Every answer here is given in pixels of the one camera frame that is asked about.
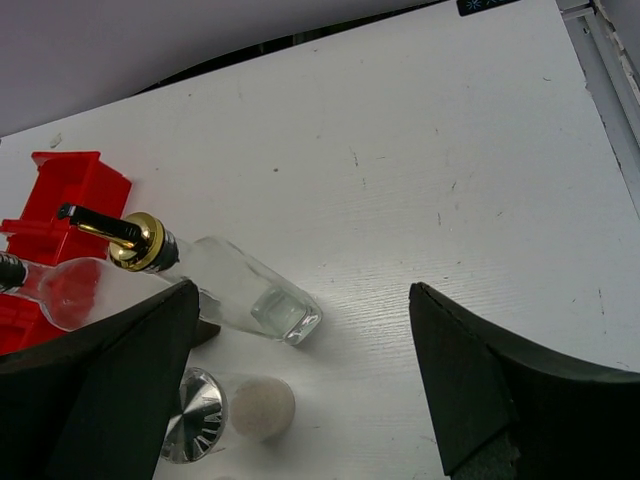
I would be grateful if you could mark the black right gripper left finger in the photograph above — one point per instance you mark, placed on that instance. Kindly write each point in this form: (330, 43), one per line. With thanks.
(95, 403)

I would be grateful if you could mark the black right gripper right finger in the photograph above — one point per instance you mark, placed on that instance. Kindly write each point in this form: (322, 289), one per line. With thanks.
(505, 407)

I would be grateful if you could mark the dark sauce bottle gold pourer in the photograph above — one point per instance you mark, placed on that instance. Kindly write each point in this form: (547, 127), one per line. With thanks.
(77, 292)

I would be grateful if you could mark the clear bottle gold pourer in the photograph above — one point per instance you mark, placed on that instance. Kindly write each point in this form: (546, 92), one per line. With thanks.
(235, 290)

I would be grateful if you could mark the tall white powder shaker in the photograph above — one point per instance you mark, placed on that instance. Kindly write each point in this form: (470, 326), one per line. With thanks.
(214, 412)

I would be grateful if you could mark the small tape scrap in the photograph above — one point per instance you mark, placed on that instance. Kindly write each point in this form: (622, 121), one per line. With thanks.
(55, 141)

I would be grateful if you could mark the blue logo sticker right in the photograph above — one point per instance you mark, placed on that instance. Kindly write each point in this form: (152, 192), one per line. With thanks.
(470, 7)

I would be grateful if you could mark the aluminium table rail right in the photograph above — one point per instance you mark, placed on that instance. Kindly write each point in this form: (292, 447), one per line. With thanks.
(610, 64)

